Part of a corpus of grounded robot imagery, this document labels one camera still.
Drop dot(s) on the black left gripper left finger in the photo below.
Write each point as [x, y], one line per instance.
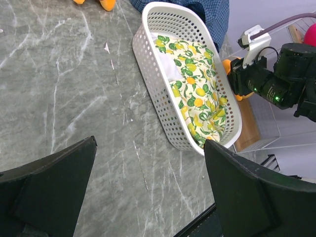
[47, 193]

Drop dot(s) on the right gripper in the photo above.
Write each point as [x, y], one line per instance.
[259, 80]

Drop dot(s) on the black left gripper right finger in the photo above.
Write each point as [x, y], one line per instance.
[259, 192]

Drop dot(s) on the yellow plush red dotted dress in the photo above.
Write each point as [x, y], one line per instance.
[227, 66]

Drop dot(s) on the black-haired doll pink striped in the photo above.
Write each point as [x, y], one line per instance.
[310, 35]

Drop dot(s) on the yellow plush face-down red dress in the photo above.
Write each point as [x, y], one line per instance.
[108, 5]

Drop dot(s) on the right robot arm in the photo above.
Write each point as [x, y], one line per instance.
[291, 82]

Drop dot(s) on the lemon print cloth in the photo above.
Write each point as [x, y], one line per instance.
[190, 70]

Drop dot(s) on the white plastic basket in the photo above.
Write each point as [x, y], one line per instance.
[166, 19]

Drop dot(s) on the blue checked cloth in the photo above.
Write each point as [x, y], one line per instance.
[214, 14]

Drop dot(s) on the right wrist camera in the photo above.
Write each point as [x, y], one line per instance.
[253, 46]

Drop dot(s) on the white wire wooden shelf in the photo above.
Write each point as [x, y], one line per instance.
[259, 127]

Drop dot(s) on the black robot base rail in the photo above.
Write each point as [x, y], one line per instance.
[247, 197]

